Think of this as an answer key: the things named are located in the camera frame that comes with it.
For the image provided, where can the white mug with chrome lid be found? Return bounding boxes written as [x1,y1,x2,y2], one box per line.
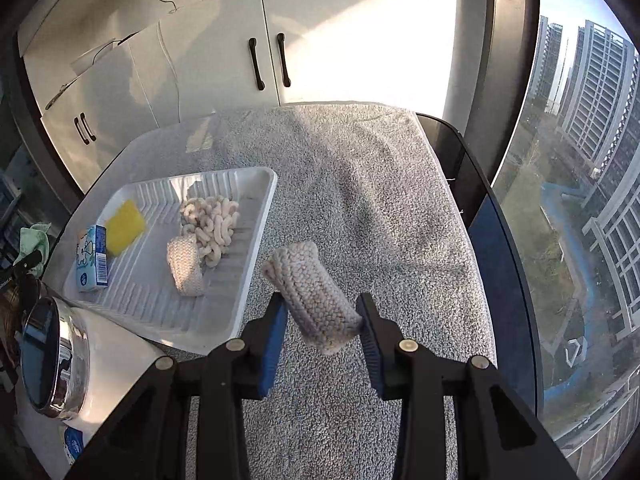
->
[20,296,174,428]

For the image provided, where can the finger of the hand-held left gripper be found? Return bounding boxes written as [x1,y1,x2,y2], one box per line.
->
[12,251,45,279]

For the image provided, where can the dark flat strip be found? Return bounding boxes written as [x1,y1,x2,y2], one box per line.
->
[44,77,82,112]

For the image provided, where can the cream chenille chain scrunchie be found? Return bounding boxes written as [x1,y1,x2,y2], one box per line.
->
[179,196,241,267]

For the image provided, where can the grey terry towel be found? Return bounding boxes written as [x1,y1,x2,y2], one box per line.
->
[15,102,498,480]

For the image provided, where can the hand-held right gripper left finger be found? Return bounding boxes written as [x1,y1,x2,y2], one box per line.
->
[65,291,289,480]

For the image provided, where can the white cable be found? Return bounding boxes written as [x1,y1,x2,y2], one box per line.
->
[157,21,182,122]

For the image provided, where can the yellow rectangular sponge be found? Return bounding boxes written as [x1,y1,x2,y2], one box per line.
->
[104,199,147,257]

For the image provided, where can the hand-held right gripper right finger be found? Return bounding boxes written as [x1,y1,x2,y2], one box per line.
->
[354,291,576,480]

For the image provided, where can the beige knitted cloth roll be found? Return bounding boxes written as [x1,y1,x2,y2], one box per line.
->
[261,241,363,357]
[166,234,206,297]

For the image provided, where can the white ribbed plastic tray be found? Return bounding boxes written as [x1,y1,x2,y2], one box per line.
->
[62,166,279,356]

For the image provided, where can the white lower cabinet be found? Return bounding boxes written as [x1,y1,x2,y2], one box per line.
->
[20,0,466,196]

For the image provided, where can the green fabric scrunchie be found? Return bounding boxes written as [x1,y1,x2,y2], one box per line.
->
[14,222,53,279]

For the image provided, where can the black window frame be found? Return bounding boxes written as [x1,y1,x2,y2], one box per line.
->
[447,0,544,191]

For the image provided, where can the high-rise apartment buildings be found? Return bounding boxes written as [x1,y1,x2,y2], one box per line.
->
[525,15,640,461]

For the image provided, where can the blue and white small carton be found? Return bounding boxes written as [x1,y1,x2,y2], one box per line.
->
[76,225,110,292]

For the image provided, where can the blue and white tissue pack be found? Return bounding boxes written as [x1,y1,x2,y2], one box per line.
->
[62,425,89,468]

